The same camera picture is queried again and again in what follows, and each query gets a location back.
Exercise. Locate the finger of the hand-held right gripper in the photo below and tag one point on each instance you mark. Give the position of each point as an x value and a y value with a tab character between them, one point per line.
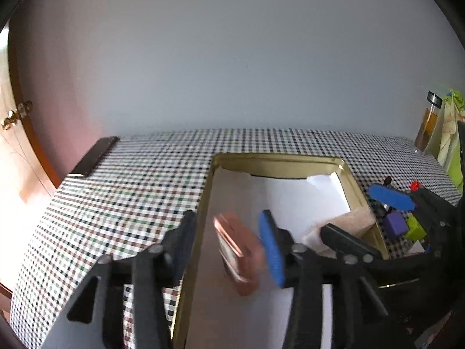
348	240
390	196

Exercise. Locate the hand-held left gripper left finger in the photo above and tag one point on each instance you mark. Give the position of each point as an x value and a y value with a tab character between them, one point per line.
187	236

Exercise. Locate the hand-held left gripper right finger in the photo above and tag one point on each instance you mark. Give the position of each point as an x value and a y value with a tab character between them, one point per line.
272	251

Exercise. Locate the purple block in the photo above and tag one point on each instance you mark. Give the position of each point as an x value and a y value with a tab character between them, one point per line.
395	224

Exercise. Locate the gold cardboard box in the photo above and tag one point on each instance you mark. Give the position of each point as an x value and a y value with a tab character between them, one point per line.
202	207

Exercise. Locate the copper pink small box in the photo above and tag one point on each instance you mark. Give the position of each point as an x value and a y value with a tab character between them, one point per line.
239	240

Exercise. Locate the green building brick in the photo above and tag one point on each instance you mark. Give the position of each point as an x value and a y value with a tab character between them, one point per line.
416	229

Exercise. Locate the pale wooden block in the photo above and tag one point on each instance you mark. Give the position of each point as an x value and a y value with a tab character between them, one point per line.
352	221

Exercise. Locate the red building brick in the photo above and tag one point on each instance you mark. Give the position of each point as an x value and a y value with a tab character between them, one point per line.
415	185

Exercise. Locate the checkered tablecloth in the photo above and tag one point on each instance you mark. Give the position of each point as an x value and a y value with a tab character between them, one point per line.
145	189

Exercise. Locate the white paper liner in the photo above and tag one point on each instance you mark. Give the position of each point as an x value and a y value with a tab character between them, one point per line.
236	196

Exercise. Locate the green printed cloth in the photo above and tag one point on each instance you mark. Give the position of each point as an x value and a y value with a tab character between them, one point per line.
450	141

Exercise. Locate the glass tea bottle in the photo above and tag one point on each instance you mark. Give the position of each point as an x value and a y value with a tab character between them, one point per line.
428	123

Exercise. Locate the black flat bar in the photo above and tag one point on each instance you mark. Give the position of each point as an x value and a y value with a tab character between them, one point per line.
94	156

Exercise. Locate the pale door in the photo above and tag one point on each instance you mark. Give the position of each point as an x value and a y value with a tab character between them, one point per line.
14	174

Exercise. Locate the brass hinge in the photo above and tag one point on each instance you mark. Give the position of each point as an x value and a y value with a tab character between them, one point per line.
16	115

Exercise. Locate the brown wooden door frame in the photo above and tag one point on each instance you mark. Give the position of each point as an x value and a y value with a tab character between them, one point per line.
32	134

